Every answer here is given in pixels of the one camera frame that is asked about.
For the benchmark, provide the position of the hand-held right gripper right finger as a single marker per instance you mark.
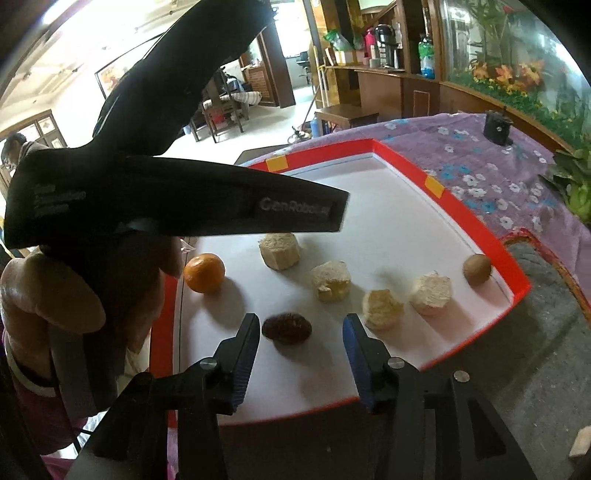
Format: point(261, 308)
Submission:
point(356, 364)

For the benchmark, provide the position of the green bok choy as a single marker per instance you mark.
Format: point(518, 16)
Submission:
point(575, 184)

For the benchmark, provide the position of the person's pink clothing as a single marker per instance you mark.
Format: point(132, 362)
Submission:
point(41, 461)

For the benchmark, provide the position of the small wooden block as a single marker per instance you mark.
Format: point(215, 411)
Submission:
point(582, 443)

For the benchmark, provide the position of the wooden chair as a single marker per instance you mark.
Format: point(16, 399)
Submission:
point(226, 108)

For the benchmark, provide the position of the green plastic bag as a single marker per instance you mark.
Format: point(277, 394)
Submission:
point(339, 41)

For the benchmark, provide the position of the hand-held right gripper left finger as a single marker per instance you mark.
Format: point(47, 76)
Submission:
point(240, 364)

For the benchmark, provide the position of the wooden shelf unit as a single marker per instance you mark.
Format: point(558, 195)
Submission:
point(383, 87)

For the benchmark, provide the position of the red-edged woven mat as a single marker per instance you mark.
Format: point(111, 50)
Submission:
point(531, 240)

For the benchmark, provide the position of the grey felt mat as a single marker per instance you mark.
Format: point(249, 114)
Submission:
point(531, 369)

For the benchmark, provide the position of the person's left hand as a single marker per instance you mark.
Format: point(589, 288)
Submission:
point(46, 295)

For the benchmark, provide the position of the tan bread chunk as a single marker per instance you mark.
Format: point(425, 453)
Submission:
point(382, 308)

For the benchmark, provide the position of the purple floral tablecloth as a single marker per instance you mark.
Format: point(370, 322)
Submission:
point(485, 184)

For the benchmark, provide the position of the black metal mount block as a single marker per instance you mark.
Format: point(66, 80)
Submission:
point(497, 127)

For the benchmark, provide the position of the crumbly cake piece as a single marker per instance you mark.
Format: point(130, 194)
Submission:
point(431, 293)

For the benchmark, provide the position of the black thermos jug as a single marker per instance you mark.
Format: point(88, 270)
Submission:
point(385, 44)

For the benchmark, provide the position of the beige cake piece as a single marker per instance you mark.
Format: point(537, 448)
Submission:
point(279, 250)

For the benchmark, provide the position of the green plastic bottle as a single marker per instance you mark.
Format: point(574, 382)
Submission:
point(427, 55)

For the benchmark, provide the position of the red bottle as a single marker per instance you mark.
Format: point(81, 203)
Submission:
point(369, 44)

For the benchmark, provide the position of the glass cabinet with artificial flowers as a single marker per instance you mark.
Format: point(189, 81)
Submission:
point(508, 55)

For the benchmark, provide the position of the framed wall painting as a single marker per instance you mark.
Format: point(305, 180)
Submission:
point(115, 76)

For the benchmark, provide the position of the brown kiwi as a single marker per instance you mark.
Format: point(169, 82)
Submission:
point(477, 268)

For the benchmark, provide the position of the orange mandarin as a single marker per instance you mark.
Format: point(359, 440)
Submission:
point(204, 273)

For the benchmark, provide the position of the red cardboard tray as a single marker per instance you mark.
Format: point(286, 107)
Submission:
point(369, 194)

